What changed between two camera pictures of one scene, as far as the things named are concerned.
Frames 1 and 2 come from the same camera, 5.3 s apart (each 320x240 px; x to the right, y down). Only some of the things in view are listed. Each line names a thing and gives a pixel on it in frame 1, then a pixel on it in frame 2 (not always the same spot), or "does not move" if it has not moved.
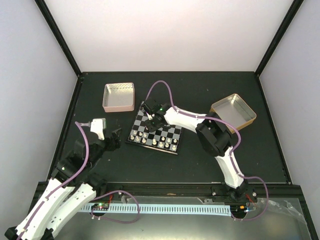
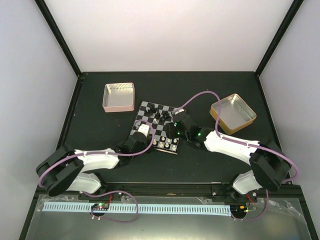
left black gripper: (112, 146) -> (149, 142)
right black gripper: (151, 128) -> (169, 132)
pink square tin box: (119, 97) does not move
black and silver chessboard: (166, 138) does not move
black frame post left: (60, 35) does not move
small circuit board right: (239, 209) does not move
